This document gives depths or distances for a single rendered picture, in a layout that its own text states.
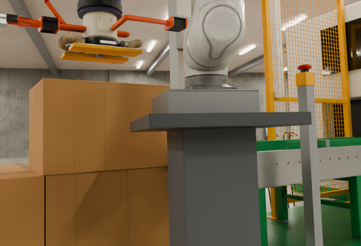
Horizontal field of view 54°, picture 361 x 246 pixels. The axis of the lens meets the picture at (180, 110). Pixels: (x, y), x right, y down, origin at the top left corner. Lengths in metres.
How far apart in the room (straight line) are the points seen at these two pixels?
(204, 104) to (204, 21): 0.27
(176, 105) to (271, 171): 0.98
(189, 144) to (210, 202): 0.20
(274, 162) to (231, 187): 0.83
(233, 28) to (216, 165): 0.43
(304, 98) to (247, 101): 0.77
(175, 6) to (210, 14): 2.35
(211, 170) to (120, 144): 0.61
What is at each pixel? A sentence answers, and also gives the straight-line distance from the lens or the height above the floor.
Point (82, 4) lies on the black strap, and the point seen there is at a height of 1.34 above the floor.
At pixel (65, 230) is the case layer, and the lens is 1.61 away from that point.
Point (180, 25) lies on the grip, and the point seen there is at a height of 1.22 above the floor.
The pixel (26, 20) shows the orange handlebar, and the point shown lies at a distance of 1.80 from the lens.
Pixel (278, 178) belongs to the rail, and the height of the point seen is 0.45.
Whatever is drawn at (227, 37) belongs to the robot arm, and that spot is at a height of 0.95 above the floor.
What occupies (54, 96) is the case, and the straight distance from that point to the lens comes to 1.56.
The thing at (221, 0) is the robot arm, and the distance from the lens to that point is 1.03.
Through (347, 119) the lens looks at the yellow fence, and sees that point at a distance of 3.85.
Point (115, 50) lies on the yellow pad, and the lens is 1.74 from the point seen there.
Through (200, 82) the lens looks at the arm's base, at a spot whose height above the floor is 0.87.
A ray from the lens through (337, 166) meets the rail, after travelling 2.38.
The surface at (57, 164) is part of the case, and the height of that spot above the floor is 0.59.
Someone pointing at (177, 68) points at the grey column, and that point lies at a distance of 3.18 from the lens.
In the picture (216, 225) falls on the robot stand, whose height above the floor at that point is 0.40.
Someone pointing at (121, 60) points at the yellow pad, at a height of 1.11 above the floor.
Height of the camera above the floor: 0.68
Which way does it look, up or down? 4 degrees up
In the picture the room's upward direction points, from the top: 2 degrees counter-clockwise
